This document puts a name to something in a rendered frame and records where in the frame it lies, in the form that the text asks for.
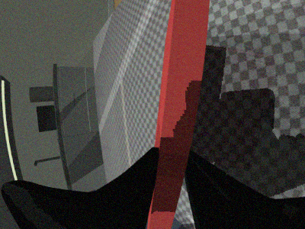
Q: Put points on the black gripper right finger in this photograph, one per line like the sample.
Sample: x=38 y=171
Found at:
x=218 y=201

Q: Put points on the red lid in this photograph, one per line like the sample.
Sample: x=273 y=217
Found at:
x=181 y=83

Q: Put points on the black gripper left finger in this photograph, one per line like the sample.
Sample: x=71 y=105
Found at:
x=123 y=203

